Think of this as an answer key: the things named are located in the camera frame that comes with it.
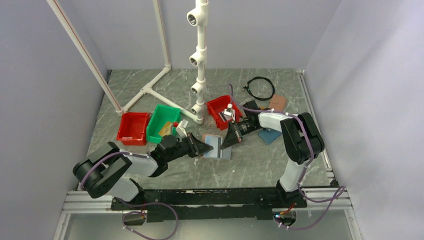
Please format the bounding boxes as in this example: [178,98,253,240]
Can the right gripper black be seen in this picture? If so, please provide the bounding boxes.
[220,120,259,151]

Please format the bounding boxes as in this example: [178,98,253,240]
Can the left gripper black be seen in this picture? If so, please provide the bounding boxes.
[165,132,213,163]

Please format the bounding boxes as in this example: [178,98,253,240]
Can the brown card holder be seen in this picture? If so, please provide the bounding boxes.
[201,133,233,161]

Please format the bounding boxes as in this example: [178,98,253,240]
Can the grey striped credit card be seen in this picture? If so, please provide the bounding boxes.
[202,136,232,161]

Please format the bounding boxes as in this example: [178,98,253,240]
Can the orange credit card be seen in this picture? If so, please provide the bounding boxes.
[158,121,174,137]

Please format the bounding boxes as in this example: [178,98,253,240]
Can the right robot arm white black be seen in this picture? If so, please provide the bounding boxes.
[220,100,325,208]

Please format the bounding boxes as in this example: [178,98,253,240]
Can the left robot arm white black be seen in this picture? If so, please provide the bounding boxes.
[72,133,213,210]

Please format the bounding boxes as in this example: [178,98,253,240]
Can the blue card holder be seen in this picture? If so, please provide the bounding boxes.
[258,128,282,145]

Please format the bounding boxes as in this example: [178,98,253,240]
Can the pink card holder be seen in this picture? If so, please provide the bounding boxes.
[268,94,287,112]

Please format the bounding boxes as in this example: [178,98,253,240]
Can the red bin right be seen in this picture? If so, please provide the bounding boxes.
[206,95,243,131]

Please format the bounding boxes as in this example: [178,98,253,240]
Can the red bin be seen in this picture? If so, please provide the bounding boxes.
[116,112,151,146]
[206,95,243,131]

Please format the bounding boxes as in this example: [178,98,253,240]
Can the green bin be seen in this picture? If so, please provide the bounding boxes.
[146,104,181,144]

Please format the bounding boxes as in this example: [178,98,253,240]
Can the red bin left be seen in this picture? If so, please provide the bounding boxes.
[116,112,151,146]

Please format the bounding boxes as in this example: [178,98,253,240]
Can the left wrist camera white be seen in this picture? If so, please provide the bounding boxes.
[171,119,188,138]

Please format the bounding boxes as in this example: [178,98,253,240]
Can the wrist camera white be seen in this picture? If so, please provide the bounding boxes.
[222,103,236,121]
[171,119,188,138]

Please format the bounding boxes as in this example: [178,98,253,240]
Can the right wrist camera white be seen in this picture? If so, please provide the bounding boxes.
[222,103,236,121]

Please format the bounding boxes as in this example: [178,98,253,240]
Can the black cable loop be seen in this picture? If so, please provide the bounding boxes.
[242,76,276,102]

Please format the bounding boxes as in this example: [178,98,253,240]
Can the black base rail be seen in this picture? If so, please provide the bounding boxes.
[111,186,307,223]

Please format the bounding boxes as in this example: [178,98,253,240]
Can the white pvc pipe frame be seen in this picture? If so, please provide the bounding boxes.
[47,0,196,123]

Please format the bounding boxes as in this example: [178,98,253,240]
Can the aluminium frame rail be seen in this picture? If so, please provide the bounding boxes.
[53,187,363,240]

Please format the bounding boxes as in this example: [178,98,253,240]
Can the white pvc fitting post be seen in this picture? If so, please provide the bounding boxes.
[186,0,209,124]

